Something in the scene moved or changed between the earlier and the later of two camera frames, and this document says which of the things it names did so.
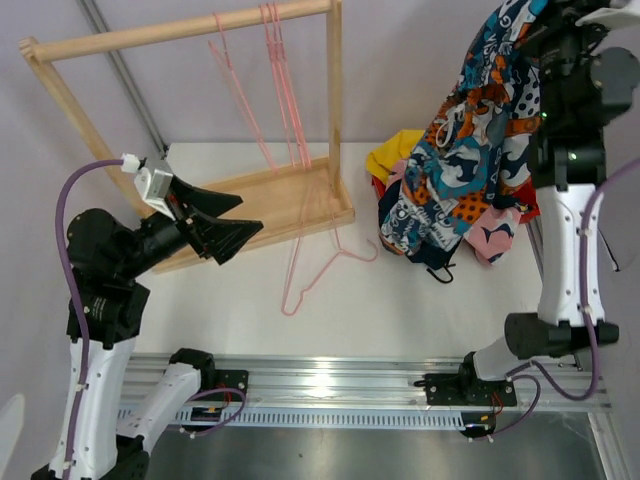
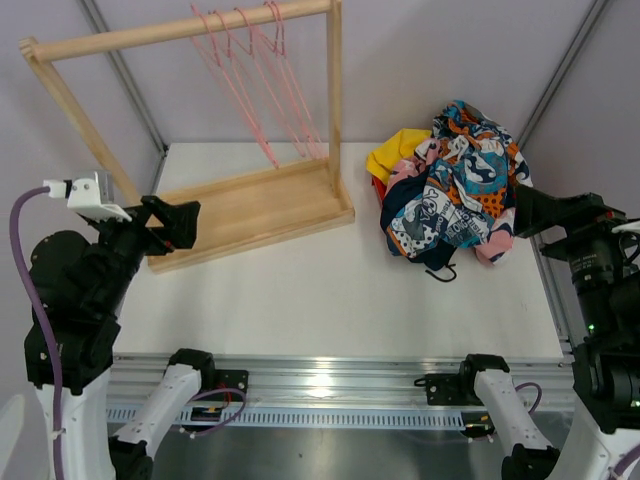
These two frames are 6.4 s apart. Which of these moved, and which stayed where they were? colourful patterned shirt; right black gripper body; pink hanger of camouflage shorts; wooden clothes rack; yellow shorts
Moved: pink hanger of camouflage shorts; right black gripper body; colourful patterned shirt
Stayed: yellow shorts; wooden clothes rack
